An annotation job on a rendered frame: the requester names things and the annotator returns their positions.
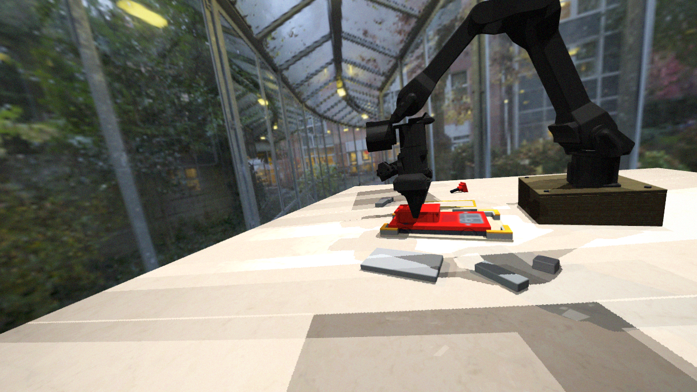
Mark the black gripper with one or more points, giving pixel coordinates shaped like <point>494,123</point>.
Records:
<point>414,184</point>

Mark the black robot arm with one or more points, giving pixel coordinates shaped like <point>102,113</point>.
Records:
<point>585,130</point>

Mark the grey rectangular bar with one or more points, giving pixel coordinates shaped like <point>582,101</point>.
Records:
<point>503,276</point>

